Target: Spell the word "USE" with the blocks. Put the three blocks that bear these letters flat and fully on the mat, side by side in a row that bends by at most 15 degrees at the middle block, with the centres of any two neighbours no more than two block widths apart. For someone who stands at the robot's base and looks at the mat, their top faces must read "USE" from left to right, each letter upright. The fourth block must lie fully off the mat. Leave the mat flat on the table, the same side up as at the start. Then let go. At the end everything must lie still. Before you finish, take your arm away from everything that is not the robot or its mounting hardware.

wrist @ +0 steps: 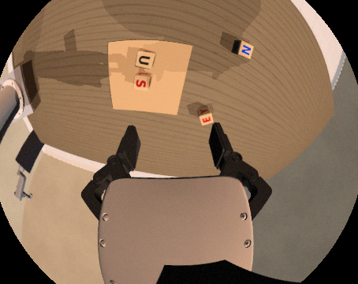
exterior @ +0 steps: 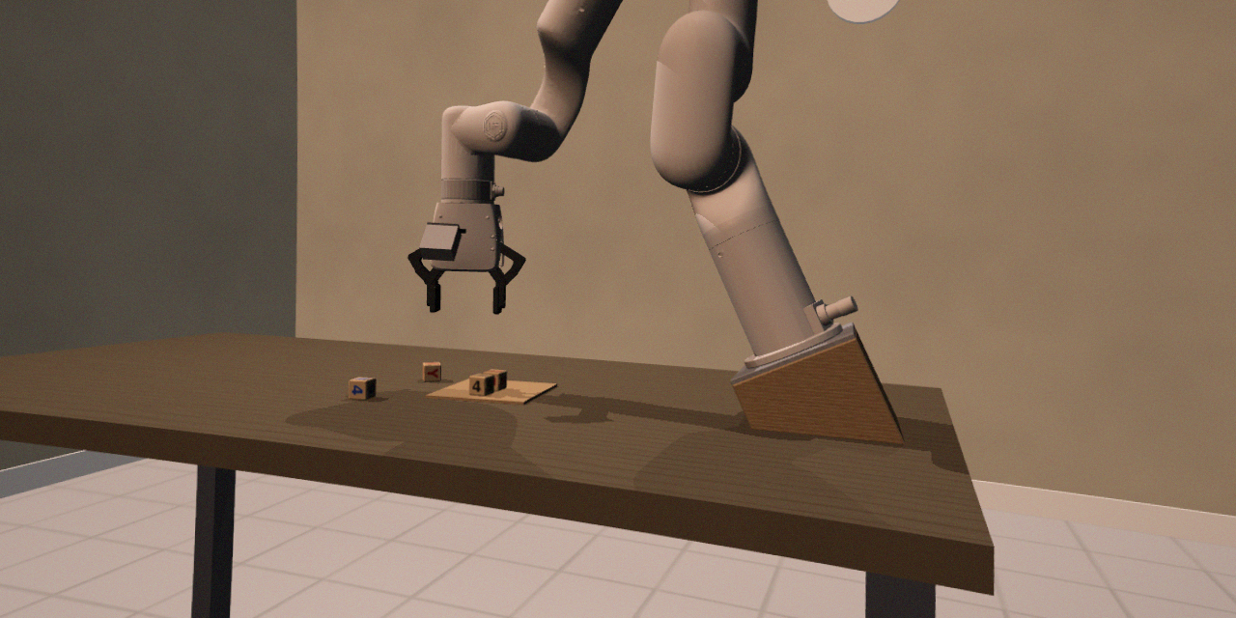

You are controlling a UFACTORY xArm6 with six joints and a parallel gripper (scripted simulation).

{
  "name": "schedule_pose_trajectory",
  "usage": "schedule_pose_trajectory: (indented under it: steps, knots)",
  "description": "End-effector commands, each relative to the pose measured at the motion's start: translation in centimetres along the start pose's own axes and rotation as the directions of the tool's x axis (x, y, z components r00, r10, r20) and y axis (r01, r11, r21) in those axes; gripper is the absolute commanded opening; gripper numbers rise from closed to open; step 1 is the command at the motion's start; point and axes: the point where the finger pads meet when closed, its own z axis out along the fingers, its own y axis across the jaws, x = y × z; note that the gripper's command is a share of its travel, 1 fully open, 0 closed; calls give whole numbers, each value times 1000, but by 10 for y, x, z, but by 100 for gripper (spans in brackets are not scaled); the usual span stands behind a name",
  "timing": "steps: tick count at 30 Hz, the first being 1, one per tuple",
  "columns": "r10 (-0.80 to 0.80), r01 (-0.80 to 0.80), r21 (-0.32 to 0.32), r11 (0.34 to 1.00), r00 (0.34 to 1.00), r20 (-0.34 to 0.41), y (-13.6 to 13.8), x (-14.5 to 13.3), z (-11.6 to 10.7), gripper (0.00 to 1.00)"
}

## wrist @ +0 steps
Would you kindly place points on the tan flat mat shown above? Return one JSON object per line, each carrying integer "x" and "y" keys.
{"x": 168, "y": 75}

